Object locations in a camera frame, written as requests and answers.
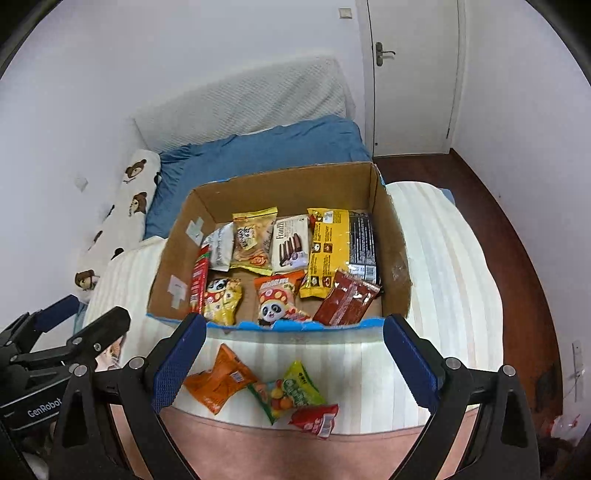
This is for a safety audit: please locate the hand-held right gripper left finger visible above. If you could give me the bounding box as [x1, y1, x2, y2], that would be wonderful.
[53, 313, 208, 480]

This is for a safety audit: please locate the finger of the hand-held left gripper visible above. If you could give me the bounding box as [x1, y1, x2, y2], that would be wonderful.
[0, 295, 80, 354]
[18, 306, 131, 372]

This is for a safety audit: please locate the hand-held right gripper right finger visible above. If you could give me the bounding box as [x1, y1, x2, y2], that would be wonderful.
[383, 314, 541, 480]

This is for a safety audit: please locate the small yellow panda packet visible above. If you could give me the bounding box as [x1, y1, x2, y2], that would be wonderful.
[203, 277, 243, 325]

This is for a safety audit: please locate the long red snack packet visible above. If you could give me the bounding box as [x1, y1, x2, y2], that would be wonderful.
[189, 244, 211, 315]

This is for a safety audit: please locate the brown snack packet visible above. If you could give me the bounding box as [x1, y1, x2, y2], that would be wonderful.
[313, 270, 382, 326]

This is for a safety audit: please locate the orange panda snack packet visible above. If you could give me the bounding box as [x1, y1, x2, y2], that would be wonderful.
[253, 271, 312, 326]

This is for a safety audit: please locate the silver white snack packet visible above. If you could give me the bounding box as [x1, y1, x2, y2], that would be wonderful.
[202, 222, 235, 272]

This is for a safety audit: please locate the yellow chips packet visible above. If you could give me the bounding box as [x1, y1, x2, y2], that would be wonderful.
[230, 207, 279, 276]

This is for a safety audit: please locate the large yellow and black packet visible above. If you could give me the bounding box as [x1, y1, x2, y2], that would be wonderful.
[299, 208, 382, 299]

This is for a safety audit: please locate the white wafer biscuit packet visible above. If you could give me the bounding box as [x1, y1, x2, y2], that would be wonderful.
[271, 213, 310, 273]

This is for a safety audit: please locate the cardboard box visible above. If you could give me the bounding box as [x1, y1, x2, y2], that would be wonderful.
[147, 161, 413, 333]

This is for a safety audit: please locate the striped and pink blanket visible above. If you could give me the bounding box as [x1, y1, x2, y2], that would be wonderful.
[85, 182, 504, 480]

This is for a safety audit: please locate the small red snack packet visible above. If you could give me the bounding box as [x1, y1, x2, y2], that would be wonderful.
[288, 404, 339, 438]

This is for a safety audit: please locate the green candy packet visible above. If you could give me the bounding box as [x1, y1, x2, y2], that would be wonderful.
[248, 360, 328, 425]

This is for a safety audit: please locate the white bear print pillow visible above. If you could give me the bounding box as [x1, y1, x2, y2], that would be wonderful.
[75, 150, 161, 291]

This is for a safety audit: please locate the black box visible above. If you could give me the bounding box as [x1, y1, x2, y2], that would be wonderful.
[536, 364, 558, 411]

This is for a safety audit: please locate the white power strip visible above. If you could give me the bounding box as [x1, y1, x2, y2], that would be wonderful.
[571, 342, 583, 402]

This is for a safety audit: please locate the clear plastic bag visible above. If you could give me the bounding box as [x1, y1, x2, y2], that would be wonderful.
[551, 413, 589, 439]

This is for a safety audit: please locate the blue pillow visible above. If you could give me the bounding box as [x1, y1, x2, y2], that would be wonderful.
[145, 114, 372, 241]

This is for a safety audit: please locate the white quilted headboard cushion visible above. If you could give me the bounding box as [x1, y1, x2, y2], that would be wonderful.
[134, 56, 354, 153]

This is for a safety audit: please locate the white door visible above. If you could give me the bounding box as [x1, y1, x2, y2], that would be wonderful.
[360, 0, 467, 158]

